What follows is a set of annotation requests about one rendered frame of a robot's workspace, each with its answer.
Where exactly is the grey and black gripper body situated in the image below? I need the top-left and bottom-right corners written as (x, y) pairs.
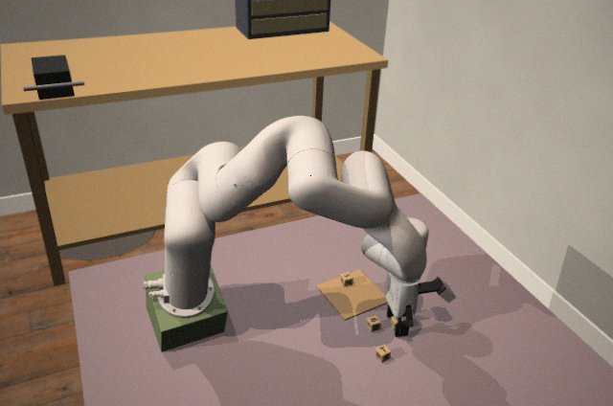
top-left (384, 272), bottom-right (421, 318)

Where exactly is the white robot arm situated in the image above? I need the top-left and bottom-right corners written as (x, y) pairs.
top-left (144, 116), bottom-right (428, 318)

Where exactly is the tan flat mat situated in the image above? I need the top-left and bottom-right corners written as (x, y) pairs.
top-left (316, 270), bottom-right (388, 320)

